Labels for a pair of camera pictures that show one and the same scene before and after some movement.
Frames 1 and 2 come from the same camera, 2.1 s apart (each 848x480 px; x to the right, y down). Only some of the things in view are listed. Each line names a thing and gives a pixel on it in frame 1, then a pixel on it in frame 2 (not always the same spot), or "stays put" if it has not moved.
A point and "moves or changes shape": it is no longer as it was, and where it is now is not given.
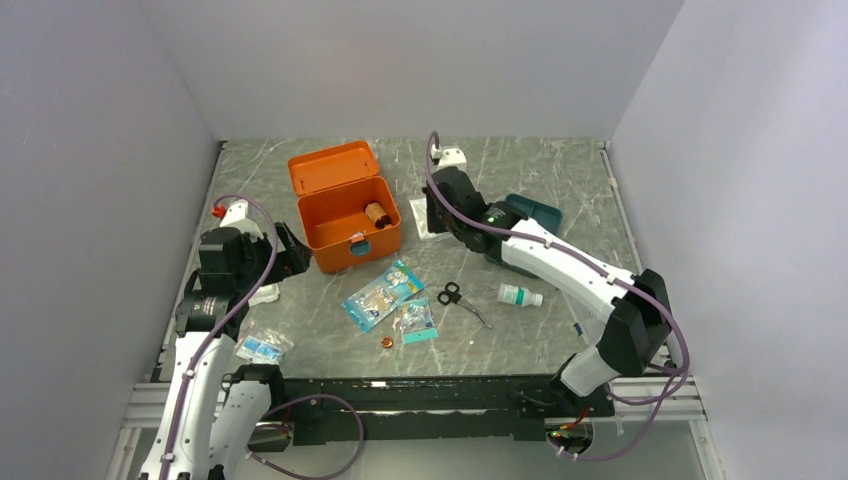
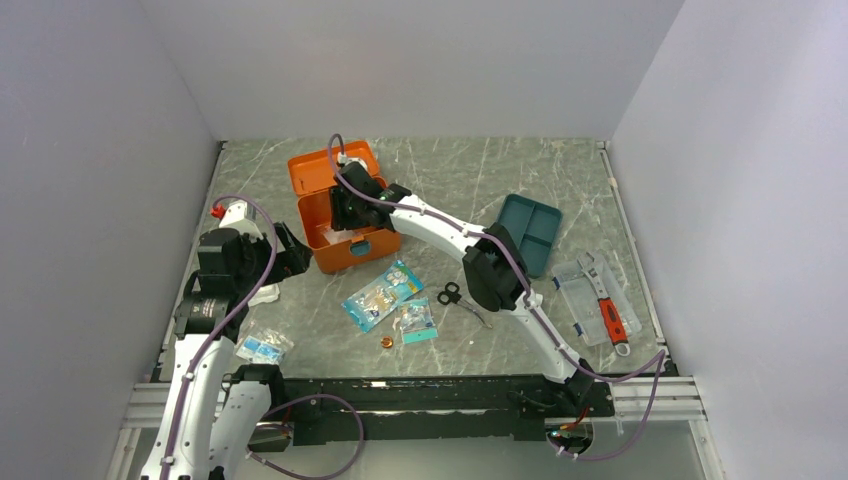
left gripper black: (294, 259) stays put
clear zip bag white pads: (419, 207) moves or changes shape
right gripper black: (434, 225) → (339, 220)
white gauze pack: (264, 294) stays put
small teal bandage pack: (416, 321) stays put
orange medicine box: (346, 211) stays put
